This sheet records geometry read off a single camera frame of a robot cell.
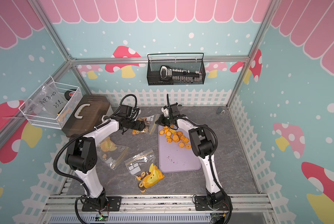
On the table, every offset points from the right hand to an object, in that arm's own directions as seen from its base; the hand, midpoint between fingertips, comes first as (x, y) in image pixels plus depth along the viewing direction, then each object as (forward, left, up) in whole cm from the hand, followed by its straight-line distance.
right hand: (155, 121), depth 99 cm
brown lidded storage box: (+3, +47, +6) cm, 47 cm away
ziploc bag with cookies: (-20, +29, -7) cm, 36 cm away
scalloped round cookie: (-11, -22, -7) cm, 26 cm away
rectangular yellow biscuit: (-4, -13, -7) cm, 15 cm away
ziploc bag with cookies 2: (+2, +4, -3) cm, 6 cm away
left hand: (-4, +10, +1) cm, 11 cm away
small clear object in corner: (+17, -53, -8) cm, 56 cm away
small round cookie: (-4, -4, -8) cm, 10 cm away
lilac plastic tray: (-24, -13, -9) cm, 29 cm away
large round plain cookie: (-11, -14, -6) cm, 19 cm away
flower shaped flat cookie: (-14, -19, -8) cm, 25 cm away
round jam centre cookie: (-16, -23, -8) cm, 29 cm away
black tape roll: (+1, +48, +26) cm, 54 cm away
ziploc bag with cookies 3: (-31, +6, -5) cm, 32 cm away
